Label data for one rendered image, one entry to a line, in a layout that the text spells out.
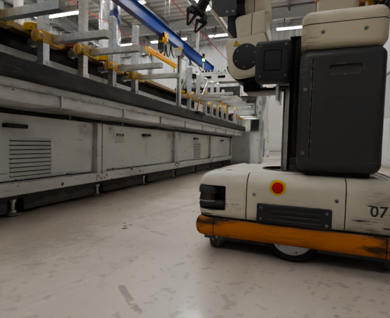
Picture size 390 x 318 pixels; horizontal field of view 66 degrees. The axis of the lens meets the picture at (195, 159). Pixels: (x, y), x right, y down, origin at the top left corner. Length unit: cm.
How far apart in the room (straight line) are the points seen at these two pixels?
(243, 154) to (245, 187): 478
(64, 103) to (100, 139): 58
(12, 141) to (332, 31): 145
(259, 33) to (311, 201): 67
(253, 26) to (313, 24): 28
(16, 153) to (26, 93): 36
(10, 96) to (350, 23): 125
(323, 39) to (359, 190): 48
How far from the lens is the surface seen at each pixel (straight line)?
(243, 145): 580
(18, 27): 169
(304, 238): 103
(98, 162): 212
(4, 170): 169
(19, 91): 145
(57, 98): 159
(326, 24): 111
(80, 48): 170
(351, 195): 102
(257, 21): 131
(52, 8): 123
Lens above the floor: 38
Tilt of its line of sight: 3 degrees down
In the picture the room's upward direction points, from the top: 2 degrees clockwise
